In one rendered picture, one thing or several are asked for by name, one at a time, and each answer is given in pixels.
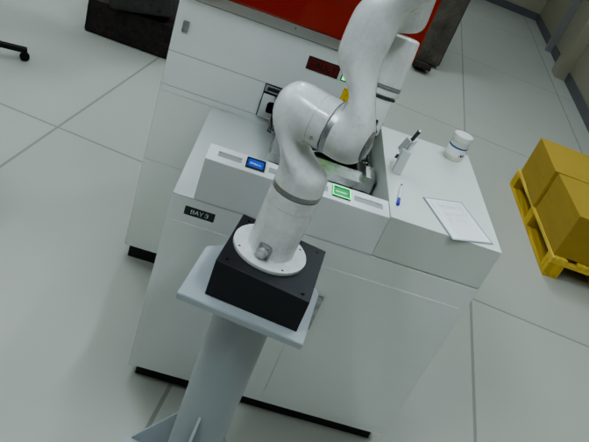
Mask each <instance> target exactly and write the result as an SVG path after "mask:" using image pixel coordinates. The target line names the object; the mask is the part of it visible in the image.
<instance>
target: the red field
mask: <svg viewBox="0 0 589 442"><path fill-rule="evenodd" d="M307 68H310V69H313V70H315V71H318V72H321V73H324V74H326V75H330V76H333V77H337V73H338V71H339V69H340V67H337V66H334V65H331V64H329V63H327V62H324V61H320V60H317V59H315V58H312V57H310V59H309V63H308V66H307Z"/></svg>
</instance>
